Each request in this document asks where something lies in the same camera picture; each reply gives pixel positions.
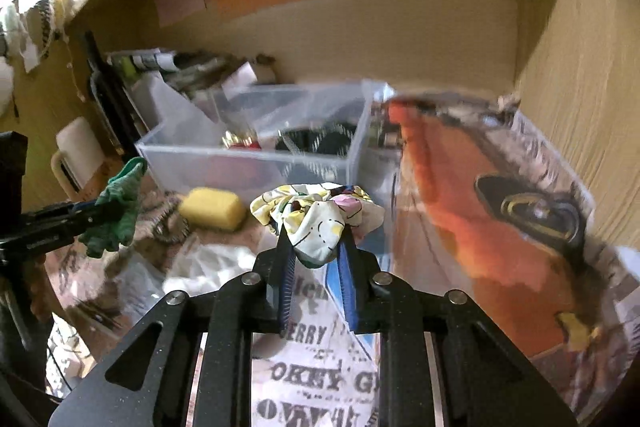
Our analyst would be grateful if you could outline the white plastic bag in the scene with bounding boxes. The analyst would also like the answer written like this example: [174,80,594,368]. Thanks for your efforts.
[162,241,262,295]

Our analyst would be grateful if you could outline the dark patterned scrunchie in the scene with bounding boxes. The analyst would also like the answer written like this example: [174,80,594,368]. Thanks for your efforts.
[149,201,189,244]

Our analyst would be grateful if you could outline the white yellow printed fabric scrunchie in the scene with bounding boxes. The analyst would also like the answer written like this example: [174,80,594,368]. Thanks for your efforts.
[249,182,386,269]

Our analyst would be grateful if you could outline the red gold item in bin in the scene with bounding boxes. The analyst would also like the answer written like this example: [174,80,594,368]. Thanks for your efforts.
[220,130,263,152]

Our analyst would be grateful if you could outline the white mug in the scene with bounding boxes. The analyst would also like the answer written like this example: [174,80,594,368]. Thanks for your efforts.
[50,116,112,204]

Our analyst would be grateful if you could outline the hanging patterned cloths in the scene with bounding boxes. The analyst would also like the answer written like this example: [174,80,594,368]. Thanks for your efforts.
[0,0,71,75]

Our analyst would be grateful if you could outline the yellow sponge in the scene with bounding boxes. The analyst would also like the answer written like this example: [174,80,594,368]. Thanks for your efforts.
[178,187,247,234]

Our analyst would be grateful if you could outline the black striped item in bin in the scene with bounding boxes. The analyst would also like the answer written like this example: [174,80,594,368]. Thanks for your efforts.
[274,121,357,156]

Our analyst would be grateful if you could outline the black stand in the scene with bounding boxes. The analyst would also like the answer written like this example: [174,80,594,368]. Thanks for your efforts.
[83,31,143,160]

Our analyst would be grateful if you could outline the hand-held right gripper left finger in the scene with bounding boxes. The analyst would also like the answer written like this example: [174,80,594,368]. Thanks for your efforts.
[47,227,297,427]

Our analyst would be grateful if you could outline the pink sticky note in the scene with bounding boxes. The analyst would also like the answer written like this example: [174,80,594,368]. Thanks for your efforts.
[154,0,207,28]

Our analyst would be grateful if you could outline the clear plastic storage bin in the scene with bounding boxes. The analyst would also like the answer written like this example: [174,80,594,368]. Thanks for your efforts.
[135,79,392,208]

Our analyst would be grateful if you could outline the printed newspaper table cover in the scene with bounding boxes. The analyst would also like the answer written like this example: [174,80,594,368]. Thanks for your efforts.
[47,92,640,427]

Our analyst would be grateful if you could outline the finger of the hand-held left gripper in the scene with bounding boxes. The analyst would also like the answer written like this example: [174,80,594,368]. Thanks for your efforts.
[0,223,91,264]
[20,199,117,228]

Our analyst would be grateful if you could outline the green fabric scrunchie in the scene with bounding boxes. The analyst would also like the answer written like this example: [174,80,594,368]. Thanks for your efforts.
[80,156,149,259]

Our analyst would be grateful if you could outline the clear plastic bag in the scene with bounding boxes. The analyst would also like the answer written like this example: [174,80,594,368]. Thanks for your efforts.
[107,249,168,328]

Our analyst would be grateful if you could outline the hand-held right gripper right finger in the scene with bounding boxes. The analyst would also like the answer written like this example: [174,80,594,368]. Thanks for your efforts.
[335,232,578,427]

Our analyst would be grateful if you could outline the clutter of tubes and packets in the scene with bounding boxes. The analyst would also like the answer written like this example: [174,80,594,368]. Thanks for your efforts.
[106,49,278,108]

